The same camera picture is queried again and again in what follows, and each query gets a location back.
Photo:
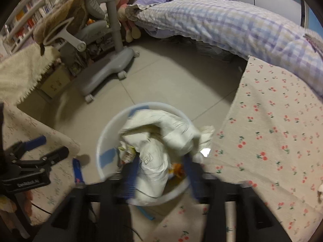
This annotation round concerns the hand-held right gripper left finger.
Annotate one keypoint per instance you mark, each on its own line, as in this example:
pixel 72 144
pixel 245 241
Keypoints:
pixel 132 172

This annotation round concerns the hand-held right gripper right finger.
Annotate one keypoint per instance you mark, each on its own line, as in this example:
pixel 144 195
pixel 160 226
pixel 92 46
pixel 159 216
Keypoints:
pixel 191 174

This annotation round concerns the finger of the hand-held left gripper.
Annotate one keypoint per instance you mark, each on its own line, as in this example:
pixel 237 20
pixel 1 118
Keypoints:
pixel 54 156
pixel 36 141

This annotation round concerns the orange foil wrapper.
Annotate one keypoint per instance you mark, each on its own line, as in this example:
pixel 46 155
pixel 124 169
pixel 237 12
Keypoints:
pixel 177 169

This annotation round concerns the white bin with blue patches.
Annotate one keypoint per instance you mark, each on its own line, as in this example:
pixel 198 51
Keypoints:
pixel 106 143

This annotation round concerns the white paper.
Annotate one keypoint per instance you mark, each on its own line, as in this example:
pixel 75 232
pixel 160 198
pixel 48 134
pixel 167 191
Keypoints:
pixel 159 141

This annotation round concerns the black blue clamp tool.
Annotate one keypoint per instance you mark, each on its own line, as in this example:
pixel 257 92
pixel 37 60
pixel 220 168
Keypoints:
pixel 27 131

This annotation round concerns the small blue packet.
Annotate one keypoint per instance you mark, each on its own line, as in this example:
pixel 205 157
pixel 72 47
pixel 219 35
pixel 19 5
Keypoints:
pixel 78 171

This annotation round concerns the light blue strip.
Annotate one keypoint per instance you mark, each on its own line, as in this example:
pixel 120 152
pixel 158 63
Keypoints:
pixel 146 213

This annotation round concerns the cardboard box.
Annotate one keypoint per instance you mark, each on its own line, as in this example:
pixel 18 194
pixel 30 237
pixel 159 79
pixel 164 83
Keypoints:
pixel 55 83

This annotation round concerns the white fuzzy towel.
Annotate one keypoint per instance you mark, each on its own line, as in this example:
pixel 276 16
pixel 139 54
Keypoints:
pixel 20 73

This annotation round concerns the cherry print bed sheet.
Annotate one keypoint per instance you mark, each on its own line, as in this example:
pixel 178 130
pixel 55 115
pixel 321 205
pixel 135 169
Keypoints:
pixel 272 141

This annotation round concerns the grey wheeled chair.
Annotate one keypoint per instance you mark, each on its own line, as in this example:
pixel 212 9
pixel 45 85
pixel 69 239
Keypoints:
pixel 111 63

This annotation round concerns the bookshelf with books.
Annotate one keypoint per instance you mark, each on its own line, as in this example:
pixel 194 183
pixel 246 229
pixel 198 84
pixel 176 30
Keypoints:
pixel 27 17

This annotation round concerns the brown fuzzy cloth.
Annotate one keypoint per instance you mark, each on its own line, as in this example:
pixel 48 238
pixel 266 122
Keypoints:
pixel 68 7

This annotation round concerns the purple plaid quilt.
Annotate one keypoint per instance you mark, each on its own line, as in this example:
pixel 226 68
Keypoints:
pixel 227 27

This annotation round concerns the pink plush toy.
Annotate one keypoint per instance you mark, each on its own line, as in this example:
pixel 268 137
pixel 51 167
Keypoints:
pixel 126 5

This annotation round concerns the folded grey patterned cloth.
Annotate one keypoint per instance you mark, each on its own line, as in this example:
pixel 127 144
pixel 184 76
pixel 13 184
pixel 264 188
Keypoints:
pixel 314 42

